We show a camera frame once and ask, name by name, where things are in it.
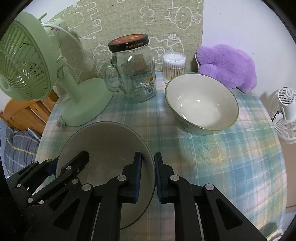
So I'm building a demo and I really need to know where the floral ceramic bowl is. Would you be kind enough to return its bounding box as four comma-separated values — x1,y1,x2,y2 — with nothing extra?
56,121,155,229

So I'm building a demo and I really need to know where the large ceramic bowl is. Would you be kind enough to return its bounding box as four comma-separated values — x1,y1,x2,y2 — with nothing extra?
165,73,239,135

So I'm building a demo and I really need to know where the blue plaid bedding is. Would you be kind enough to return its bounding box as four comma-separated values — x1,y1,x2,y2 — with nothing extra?
1,120,41,179

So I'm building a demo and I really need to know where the plaid tablecloth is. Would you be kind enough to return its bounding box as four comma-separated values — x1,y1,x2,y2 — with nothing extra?
34,71,289,241

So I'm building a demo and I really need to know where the glass jar with black lid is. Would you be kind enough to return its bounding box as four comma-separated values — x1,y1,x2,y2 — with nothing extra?
101,33,156,103

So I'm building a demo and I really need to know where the green desk fan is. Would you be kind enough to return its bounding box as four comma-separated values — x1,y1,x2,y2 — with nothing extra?
1,11,113,126

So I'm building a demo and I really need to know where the white standing fan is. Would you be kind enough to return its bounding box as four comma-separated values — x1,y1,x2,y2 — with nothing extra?
269,86,295,144

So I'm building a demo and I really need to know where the cotton swab container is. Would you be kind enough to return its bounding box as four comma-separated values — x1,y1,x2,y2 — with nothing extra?
163,52,187,84

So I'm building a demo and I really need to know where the purple plush toy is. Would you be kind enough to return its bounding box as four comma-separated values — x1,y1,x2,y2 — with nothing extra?
195,44,257,93

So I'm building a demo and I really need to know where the green cartoon wall cloth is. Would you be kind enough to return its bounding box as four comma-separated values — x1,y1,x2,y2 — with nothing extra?
54,0,204,81

